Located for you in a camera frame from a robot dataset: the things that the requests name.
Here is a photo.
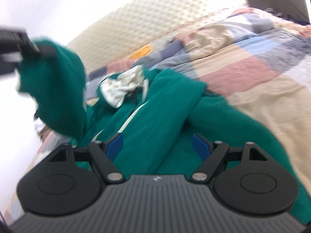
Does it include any patchwork quilt bedspread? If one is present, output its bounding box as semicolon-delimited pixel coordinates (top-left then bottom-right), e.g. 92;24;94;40
4;7;311;224

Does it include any pile of clothes on nightstand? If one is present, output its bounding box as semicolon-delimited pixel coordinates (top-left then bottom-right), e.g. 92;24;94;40
34;111;50;141

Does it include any cream quilted headboard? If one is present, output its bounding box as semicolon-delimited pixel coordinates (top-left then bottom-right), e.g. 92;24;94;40
67;0;248;73

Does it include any green zip hoodie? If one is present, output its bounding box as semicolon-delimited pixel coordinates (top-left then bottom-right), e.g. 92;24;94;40
15;36;311;225

